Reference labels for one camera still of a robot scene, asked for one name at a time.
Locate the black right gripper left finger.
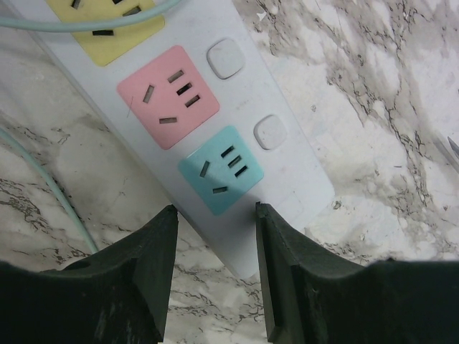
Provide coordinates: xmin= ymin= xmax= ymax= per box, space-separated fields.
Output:
xmin=1 ymin=205 xmax=179 ymax=343

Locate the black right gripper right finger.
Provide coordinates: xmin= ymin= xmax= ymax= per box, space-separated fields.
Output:
xmin=256 ymin=203 xmax=458 ymax=343

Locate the white power strip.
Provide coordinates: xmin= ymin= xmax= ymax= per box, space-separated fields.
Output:
xmin=7 ymin=1 xmax=334 ymax=278

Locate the light green USB cable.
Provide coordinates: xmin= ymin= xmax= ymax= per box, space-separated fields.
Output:
xmin=0 ymin=0 xmax=184 ymax=254

